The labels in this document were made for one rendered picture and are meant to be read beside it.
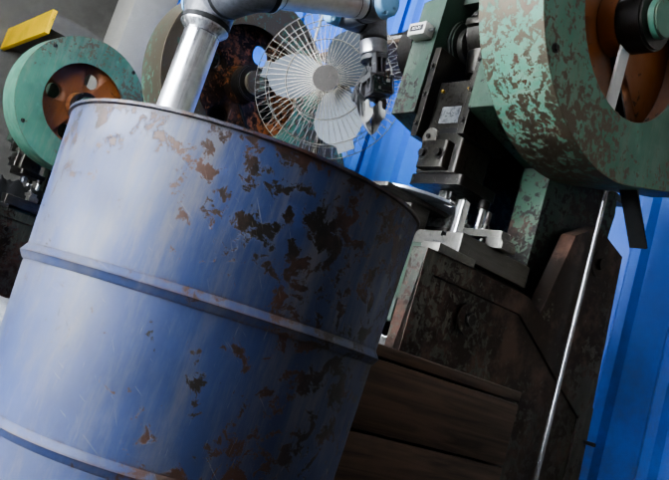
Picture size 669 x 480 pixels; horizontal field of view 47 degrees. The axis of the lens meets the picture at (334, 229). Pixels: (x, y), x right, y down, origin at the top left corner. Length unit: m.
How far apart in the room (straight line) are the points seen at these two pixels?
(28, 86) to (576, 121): 3.52
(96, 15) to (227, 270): 8.27
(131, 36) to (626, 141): 5.67
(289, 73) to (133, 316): 2.37
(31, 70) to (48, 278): 4.05
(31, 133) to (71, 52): 0.54
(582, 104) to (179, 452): 1.40
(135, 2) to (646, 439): 5.69
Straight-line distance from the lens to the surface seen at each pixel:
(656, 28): 2.07
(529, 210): 2.26
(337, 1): 1.92
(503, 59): 1.86
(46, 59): 4.84
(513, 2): 1.84
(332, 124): 2.94
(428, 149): 2.19
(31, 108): 4.78
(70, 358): 0.73
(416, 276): 1.78
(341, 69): 2.98
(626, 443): 3.03
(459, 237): 1.94
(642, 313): 3.09
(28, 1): 8.69
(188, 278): 0.70
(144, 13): 7.30
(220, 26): 1.86
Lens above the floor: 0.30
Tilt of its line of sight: 10 degrees up
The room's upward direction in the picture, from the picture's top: 17 degrees clockwise
